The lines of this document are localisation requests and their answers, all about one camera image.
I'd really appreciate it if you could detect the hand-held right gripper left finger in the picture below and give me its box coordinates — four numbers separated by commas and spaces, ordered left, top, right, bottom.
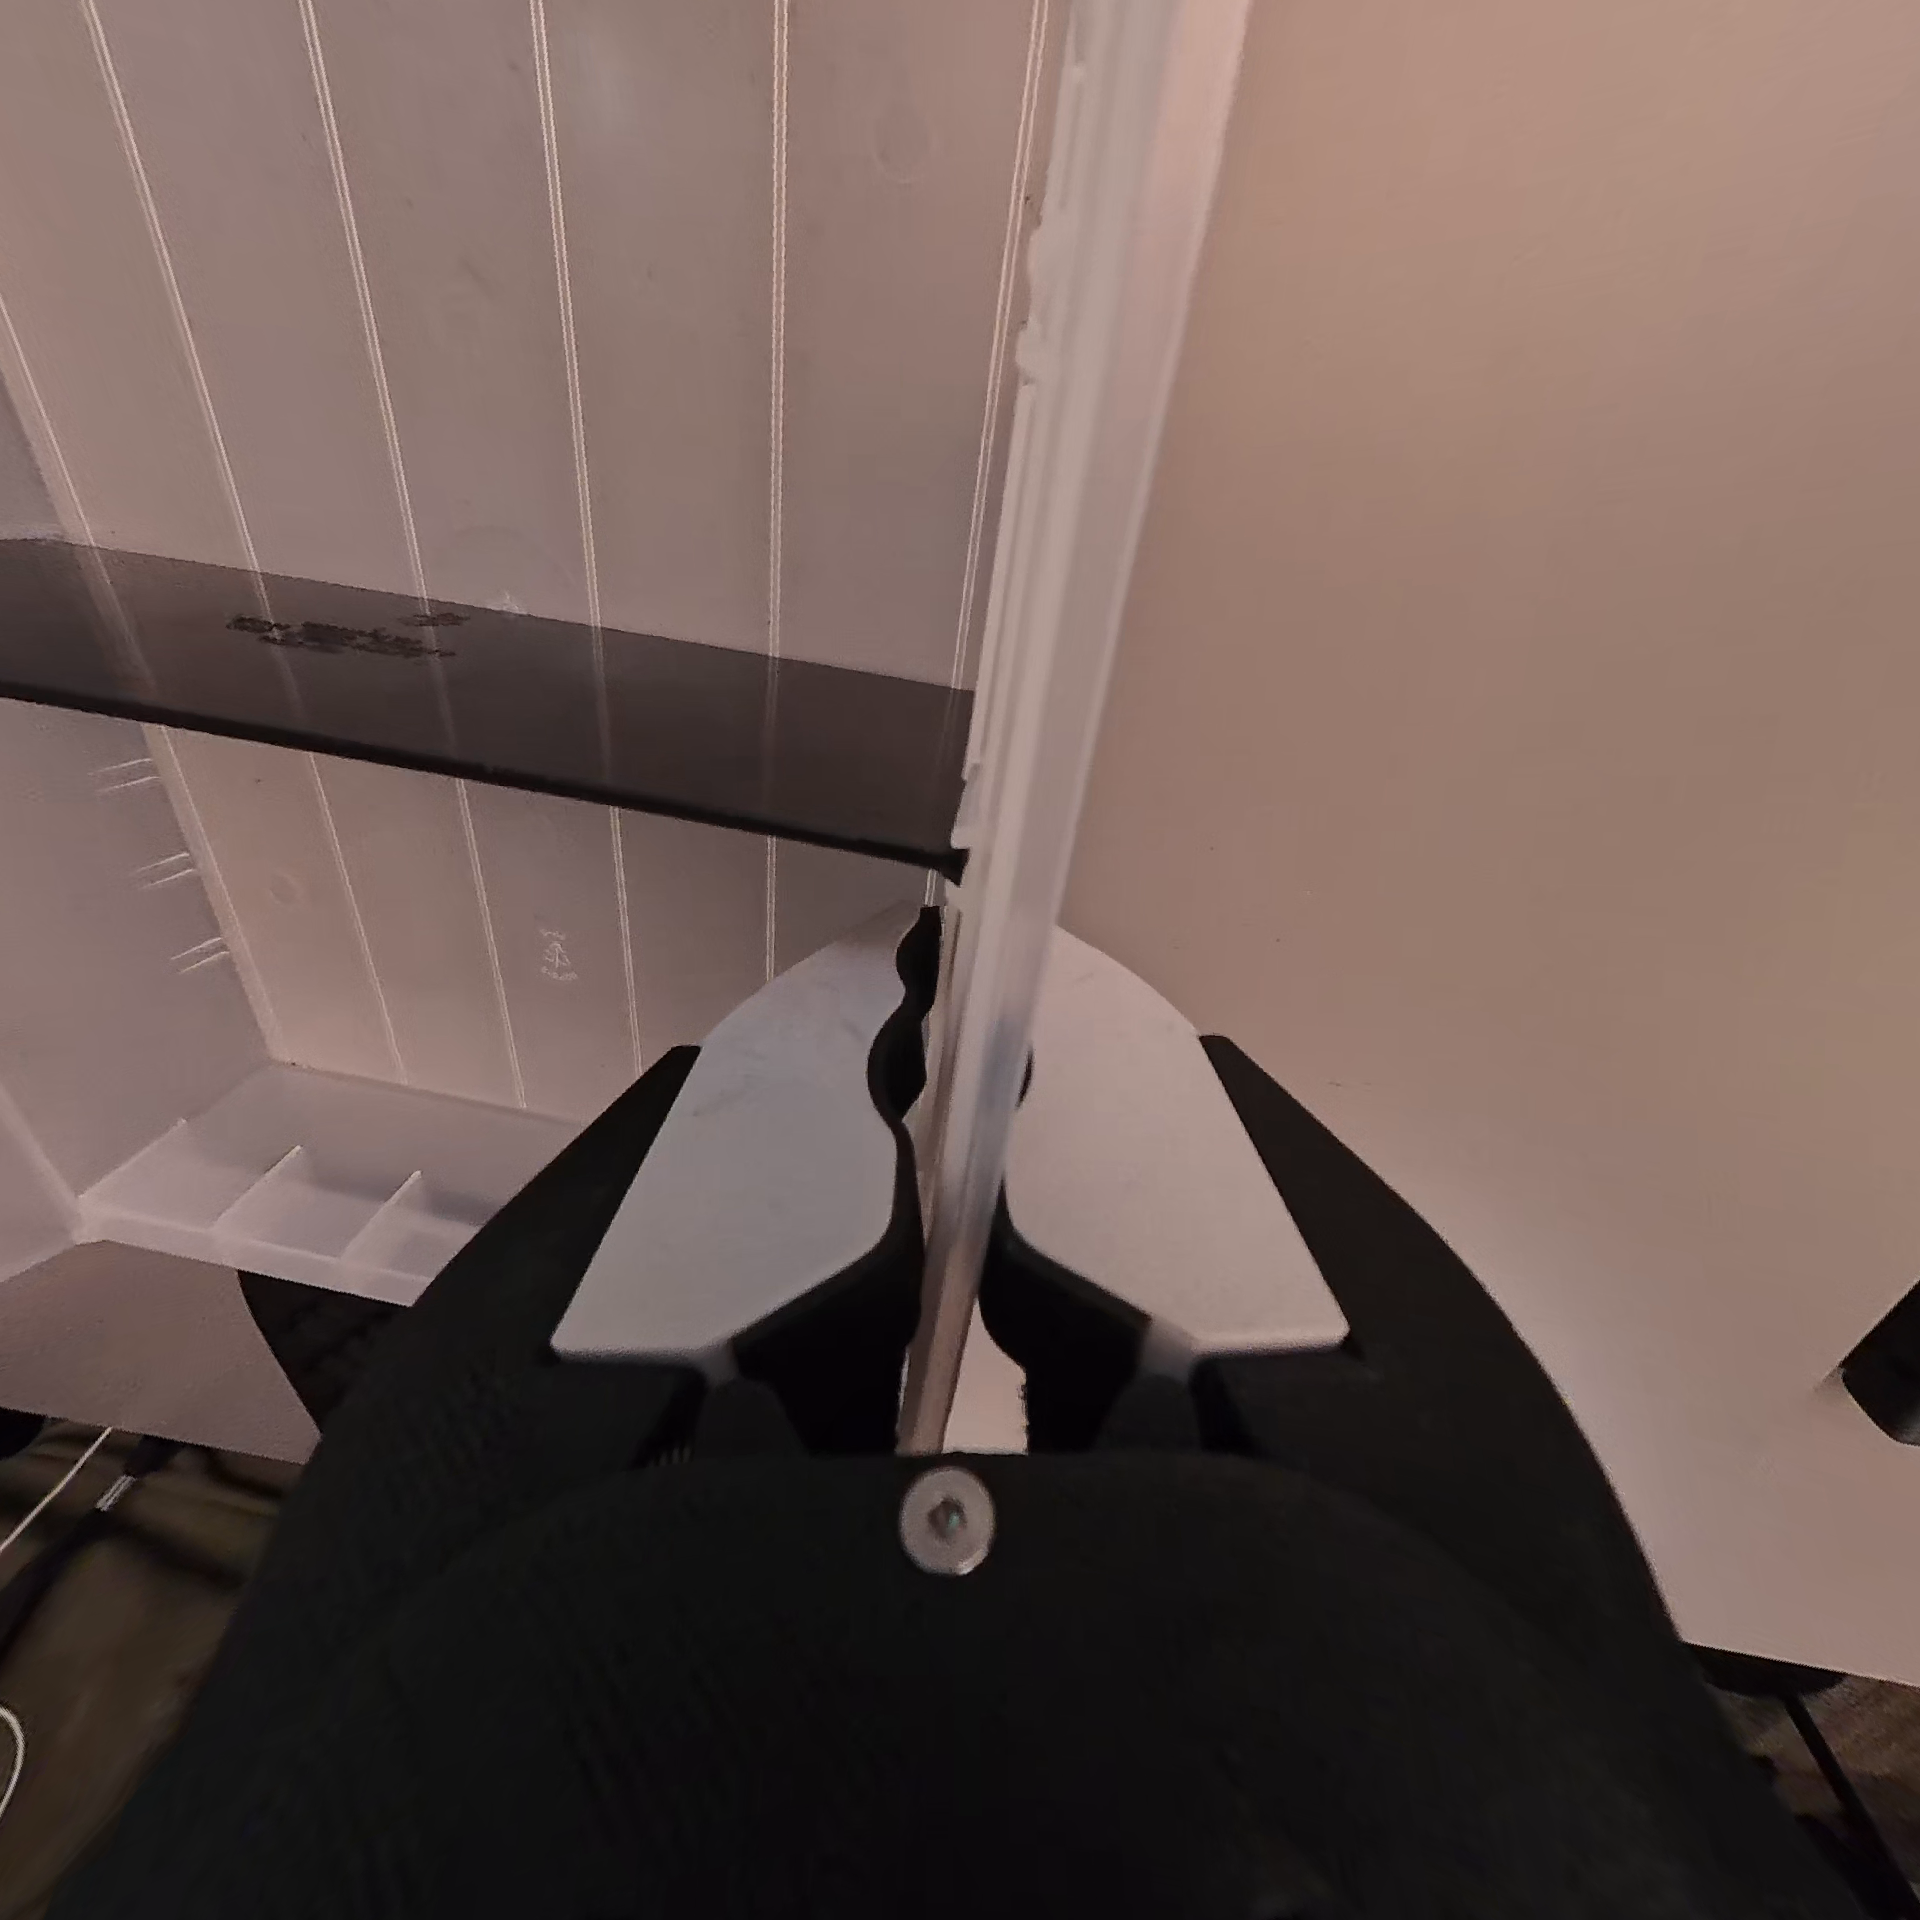
551, 902, 944, 1452

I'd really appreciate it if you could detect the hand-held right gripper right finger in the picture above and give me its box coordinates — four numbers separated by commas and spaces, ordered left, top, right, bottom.
975, 931, 1348, 1450

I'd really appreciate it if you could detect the clear plastic bin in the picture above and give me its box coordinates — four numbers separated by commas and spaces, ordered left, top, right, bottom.
0, 0, 1254, 1457

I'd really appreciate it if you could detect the black bin divider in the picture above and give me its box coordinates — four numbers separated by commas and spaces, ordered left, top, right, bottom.
0, 537, 975, 885

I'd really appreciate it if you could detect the white thin cable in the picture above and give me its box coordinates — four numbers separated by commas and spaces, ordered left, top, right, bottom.
0, 1422, 116, 1809

